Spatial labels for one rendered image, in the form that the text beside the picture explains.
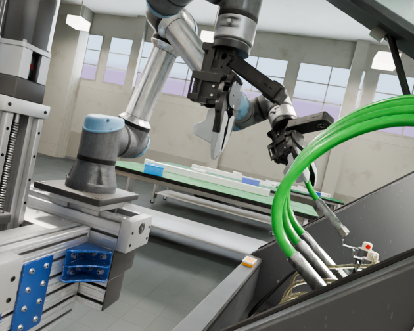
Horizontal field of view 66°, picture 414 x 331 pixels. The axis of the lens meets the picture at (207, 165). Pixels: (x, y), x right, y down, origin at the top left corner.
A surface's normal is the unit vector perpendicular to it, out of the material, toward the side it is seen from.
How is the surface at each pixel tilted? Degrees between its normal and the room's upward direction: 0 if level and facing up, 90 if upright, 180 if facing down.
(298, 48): 90
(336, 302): 90
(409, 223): 90
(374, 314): 90
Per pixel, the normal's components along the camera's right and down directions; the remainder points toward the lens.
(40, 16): 0.94, 0.22
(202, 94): -0.36, -0.04
